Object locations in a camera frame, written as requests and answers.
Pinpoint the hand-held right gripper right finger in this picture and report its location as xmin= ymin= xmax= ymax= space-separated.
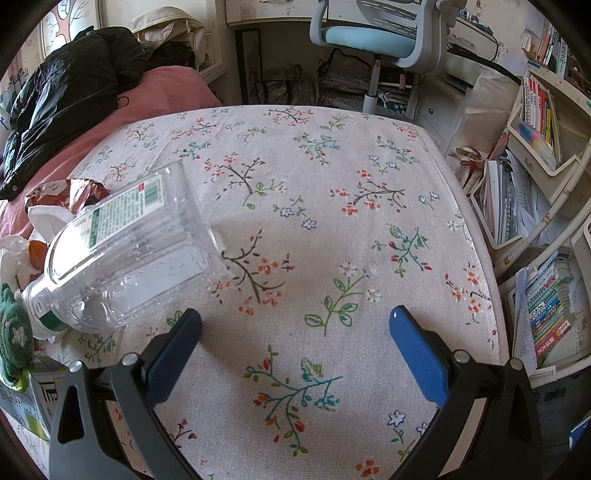
xmin=388 ymin=305 xmax=543 ymax=480

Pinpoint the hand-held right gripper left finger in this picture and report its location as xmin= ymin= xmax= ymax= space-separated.
xmin=48 ymin=308 xmax=204 ymax=480

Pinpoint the clear plastic bottle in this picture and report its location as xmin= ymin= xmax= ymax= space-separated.
xmin=21 ymin=161 xmax=232 ymax=337

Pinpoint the green plush toy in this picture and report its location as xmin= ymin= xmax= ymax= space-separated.
xmin=0 ymin=282 xmax=35 ymax=393

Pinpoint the white tissue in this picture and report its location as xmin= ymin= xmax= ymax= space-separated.
xmin=0 ymin=235 xmax=35 ymax=287
xmin=28 ymin=205 xmax=77 ymax=245

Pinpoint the red snack wrapper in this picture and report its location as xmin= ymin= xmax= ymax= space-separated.
xmin=25 ymin=178 xmax=112 ymax=215

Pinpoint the row of colourful books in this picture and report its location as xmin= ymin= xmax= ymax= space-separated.
xmin=526 ymin=251 xmax=575 ymax=370

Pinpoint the white and green carton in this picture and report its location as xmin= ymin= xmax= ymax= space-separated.
xmin=0 ymin=355 xmax=70 ymax=444

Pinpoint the orange peel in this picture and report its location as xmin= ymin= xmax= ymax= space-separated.
xmin=27 ymin=240 xmax=51 ymax=268

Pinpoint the stack of papers and booklets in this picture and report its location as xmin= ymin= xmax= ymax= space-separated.
xmin=480 ymin=152 xmax=555 ymax=245

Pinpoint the floral mat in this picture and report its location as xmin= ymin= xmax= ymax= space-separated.
xmin=69 ymin=105 xmax=506 ymax=480

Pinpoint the white paper bag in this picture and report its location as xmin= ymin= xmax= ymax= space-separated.
xmin=443 ymin=69 xmax=522 ymax=153

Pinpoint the white drawer cabinet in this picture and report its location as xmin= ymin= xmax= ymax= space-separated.
xmin=416 ymin=76 xmax=467 ymax=139

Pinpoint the white shelf rack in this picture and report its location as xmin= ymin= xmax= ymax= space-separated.
xmin=466 ymin=60 xmax=591 ymax=384

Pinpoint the pink bed sheet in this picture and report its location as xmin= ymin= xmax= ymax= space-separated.
xmin=0 ymin=65 xmax=222 ymax=241

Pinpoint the row of red-spined books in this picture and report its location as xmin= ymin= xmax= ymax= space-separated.
xmin=522 ymin=74 xmax=561 ymax=162

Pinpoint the black puffer jacket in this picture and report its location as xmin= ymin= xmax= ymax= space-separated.
xmin=0 ymin=25 xmax=148 ymax=201

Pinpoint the black framed panel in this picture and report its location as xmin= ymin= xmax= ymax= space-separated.
xmin=235 ymin=28 xmax=264 ymax=104

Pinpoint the blue office chair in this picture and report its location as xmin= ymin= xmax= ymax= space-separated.
xmin=308 ymin=0 xmax=451 ymax=116

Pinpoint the beige bag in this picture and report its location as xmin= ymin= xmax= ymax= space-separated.
xmin=130 ymin=11 xmax=208 ymax=65

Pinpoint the white desk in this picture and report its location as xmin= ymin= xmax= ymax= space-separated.
xmin=225 ymin=0 xmax=502 ymax=63

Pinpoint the bag with red handles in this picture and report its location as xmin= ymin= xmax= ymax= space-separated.
xmin=455 ymin=148 xmax=490 ymax=195

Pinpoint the tree wall decal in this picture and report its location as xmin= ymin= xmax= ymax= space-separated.
xmin=39 ymin=0 xmax=102 ymax=61

